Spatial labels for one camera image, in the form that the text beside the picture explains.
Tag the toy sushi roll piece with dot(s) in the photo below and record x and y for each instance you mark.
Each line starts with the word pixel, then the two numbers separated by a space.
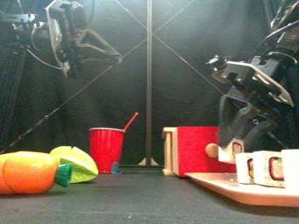
pixel 229 151
pixel 244 168
pixel 268 169

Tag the red plastic cup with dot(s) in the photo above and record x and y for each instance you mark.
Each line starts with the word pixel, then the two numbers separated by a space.
pixel 105 150

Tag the small blue toy piece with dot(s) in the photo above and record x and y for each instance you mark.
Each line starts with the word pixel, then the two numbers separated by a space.
pixel 116 169

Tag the white tray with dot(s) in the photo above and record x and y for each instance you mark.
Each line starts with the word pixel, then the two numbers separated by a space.
pixel 233 186

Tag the orange toy carrot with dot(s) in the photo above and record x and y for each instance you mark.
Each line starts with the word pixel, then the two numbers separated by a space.
pixel 27 173

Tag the green toy lime wedge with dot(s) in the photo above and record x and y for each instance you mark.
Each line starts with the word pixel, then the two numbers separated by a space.
pixel 79 163

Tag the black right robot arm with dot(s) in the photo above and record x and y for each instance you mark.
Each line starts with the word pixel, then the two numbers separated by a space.
pixel 285 35

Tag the round wooden drawer knob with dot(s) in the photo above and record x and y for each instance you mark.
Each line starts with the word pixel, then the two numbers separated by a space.
pixel 211 150

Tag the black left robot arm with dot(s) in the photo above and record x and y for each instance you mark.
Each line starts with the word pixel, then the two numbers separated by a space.
pixel 17 27

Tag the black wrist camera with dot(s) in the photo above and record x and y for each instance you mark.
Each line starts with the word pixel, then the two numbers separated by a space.
pixel 216 64

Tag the red drinking straw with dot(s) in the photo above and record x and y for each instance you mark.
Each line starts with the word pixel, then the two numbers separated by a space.
pixel 131 121

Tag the grey vertical frame pole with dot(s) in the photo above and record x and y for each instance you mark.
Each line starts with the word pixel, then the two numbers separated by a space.
pixel 148 87

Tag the red wooden drawer box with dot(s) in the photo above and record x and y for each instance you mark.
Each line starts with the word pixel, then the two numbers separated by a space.
pixel 192 151

